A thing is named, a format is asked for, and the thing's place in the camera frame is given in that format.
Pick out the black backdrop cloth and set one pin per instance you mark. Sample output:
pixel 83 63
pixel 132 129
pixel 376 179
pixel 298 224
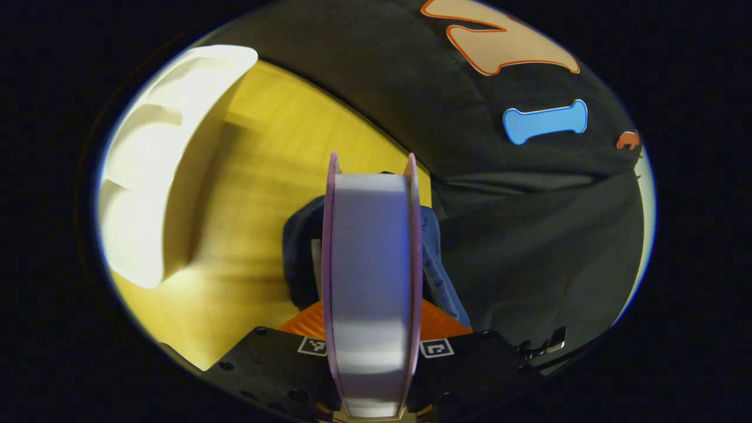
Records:
pixel 529 235

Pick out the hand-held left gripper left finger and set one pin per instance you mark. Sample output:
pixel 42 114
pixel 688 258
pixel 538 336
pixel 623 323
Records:
pixel 270 370

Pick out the blue schoolbag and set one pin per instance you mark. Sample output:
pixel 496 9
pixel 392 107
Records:
pixel 302 252

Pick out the white bookshelf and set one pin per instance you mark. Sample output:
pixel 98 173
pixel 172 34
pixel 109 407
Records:
pixel 153 176

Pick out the pink book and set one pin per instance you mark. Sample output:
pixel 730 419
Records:
pixel 370 264

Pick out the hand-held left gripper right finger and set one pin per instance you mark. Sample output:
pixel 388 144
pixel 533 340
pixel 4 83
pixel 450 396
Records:
pixel 470 370

